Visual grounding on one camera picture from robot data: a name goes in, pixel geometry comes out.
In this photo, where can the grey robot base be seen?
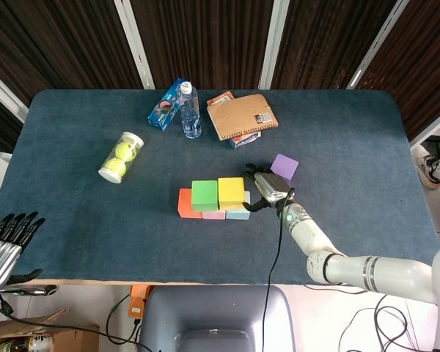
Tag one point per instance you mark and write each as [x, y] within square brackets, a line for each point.
[216, 311]

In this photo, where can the chrome metal bar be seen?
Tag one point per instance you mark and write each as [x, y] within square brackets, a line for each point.
[29, 292]

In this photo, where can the yellow tennis ball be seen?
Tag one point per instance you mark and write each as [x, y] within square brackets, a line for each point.
[125, 151]
[115, 166]

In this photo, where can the clear plastic water bottle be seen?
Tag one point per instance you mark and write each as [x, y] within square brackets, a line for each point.
[190, 113]

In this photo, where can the brown cardboard box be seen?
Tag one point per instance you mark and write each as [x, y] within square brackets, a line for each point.
[77, 339]

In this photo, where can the yellow foam cube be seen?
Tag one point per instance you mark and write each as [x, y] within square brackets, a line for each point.
[231, 192]

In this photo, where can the red foam cube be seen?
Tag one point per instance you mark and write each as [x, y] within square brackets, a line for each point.
[186, 209]

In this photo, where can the green foam cube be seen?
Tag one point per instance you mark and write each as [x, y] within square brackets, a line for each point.
[204, 196]

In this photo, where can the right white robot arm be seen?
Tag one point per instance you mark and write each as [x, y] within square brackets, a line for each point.
[352, 264]

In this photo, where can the pink foam cube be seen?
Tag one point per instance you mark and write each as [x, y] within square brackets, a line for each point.
[214, 215]

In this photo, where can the blue white card box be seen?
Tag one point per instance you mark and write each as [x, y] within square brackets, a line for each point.
[245, 140]

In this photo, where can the purple foam cube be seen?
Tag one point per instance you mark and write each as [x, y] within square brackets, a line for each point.
[286, 166]

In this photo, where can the blue felt table cloth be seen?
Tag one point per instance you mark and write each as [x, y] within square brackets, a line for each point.
[95, 227]

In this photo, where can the white metal frame post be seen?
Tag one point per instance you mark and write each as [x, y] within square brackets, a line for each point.
[273, 44]
[374, 47]
[135, 47]

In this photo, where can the clear tennis ball tube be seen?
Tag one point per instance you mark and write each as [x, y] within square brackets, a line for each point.
[111, 176]

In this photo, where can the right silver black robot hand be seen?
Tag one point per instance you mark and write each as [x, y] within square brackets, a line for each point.
[273, 188]

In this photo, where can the white metal frame beam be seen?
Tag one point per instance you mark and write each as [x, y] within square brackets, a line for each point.
[434, 130]
[3, 95]

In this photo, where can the light blue foam cube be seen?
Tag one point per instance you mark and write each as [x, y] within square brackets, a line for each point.
[238, 214]

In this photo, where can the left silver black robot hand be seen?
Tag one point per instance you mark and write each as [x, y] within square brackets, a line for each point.
[0, 260]

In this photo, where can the brown cardboard package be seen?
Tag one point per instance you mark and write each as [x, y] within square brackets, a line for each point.
[238, 115]

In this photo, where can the orange paper packet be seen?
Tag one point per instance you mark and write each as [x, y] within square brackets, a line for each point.
[220, 98]

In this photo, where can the glass bottle yellow label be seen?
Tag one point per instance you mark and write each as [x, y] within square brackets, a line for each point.
[25, 344]

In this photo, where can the white orange sneaker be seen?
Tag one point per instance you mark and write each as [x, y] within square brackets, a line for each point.
[427, 166]

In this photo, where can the orange device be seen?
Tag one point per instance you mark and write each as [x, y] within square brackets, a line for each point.
[135, 308]

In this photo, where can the blue cookie box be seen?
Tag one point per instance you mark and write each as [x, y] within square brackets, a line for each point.
[163, 110]

